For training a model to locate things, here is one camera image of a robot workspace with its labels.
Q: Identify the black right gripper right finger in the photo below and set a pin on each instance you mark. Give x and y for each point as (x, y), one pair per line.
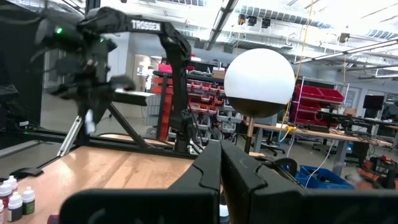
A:
(245, 186)

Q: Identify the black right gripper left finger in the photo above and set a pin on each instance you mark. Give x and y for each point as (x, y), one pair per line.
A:
(202, 183)

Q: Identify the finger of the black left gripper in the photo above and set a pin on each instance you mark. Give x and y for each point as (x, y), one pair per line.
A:
(83, 110)
(100, 110)

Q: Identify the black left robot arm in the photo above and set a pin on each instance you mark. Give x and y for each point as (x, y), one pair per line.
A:
(118, 18)

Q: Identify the small dark green coloring bottle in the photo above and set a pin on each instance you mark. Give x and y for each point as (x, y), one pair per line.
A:
(28, 205)

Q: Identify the blue plastic storage bin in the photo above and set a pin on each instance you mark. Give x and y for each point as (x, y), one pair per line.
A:
(326, 182)

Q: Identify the red parts bin rack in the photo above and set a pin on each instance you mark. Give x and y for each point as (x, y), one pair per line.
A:
(202, 99)

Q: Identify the wooden workbench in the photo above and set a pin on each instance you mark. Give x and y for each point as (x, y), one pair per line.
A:
(326, 134)

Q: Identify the white globe table lamp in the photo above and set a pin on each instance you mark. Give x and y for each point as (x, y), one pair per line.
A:
(259, 77)

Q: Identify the black computer monitor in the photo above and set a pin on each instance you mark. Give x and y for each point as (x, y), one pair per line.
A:
(373, 102)

